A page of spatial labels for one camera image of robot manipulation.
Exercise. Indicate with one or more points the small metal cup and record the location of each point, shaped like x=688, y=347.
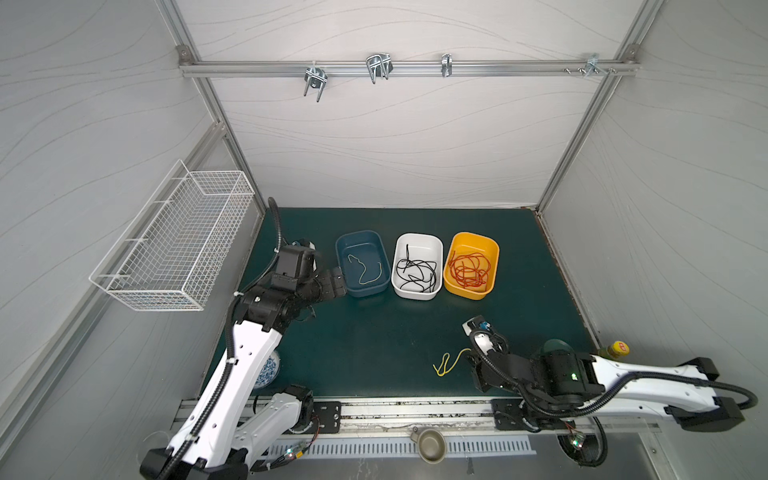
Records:
x=430, y=444

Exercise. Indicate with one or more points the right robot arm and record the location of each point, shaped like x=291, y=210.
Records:
x=558, y=385

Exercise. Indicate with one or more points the white plastic bin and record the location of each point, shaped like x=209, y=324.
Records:
x=417, y=271

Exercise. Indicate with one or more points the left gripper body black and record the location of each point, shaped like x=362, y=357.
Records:
x=319, y=288

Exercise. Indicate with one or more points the aluminium crossbar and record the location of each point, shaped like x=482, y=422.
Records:
x=383, y=66

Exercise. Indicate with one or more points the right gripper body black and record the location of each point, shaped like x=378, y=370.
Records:
x=483, y=369

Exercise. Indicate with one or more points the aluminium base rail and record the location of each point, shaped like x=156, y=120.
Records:
x=379, y=415

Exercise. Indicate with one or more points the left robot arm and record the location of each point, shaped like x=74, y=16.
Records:
x=214, y=443

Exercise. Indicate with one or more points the blue plastic bin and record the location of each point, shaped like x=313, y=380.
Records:
x=364, y=263

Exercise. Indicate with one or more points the blue white patterned plate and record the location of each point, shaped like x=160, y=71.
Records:
x=269, y=372

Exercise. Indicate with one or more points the white wire basket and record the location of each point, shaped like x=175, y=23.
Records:
x=169, y=256

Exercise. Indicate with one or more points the yellow plastic bin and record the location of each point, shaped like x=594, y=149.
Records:
x=471, y=266

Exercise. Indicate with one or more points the yellow cap bottle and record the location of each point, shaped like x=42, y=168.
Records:
x=614, y=351

